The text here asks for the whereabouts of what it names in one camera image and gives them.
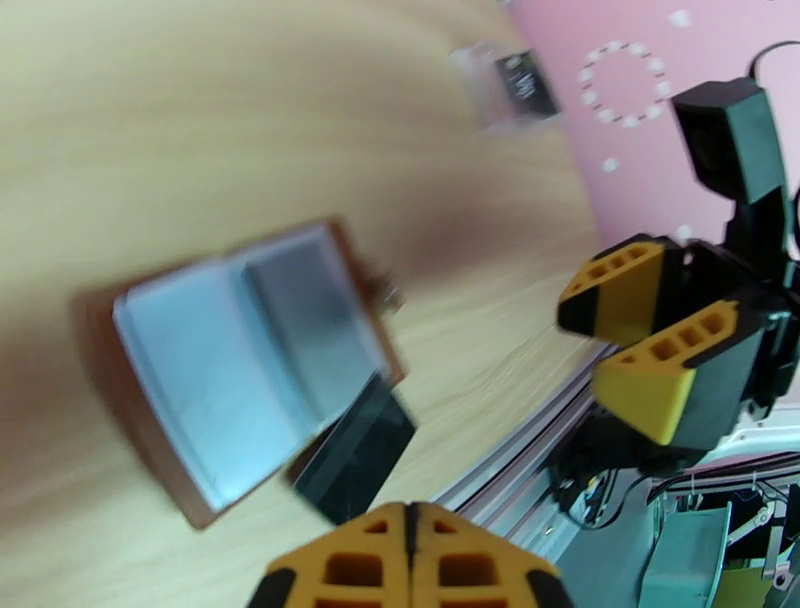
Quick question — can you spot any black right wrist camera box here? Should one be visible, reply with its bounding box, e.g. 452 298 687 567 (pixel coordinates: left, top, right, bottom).
671 77 792 208

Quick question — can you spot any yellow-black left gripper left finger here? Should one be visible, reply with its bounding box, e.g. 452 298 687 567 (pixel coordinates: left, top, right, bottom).
246 499 414 608

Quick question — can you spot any teal metal panel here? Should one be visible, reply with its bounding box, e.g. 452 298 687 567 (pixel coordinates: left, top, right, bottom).
640 499 733 608

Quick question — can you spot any black VIP credit card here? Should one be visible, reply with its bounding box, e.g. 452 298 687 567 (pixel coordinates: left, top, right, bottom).
290 371 419 528
493 51 562 121

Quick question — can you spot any clear acrylic card stand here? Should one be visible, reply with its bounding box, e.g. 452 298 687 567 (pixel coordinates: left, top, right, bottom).
448 38 564 138

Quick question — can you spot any brown leather card holder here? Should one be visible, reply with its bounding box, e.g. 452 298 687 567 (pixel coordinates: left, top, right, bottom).
71 215 408 533

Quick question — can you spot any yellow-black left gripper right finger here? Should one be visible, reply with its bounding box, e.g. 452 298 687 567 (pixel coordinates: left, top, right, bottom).
411 499 576 608

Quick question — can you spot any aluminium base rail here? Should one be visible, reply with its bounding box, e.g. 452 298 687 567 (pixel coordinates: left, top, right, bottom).
431 356 626 564

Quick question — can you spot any black right camera cable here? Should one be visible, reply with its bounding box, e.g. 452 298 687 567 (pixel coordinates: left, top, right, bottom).
749 38 800 79

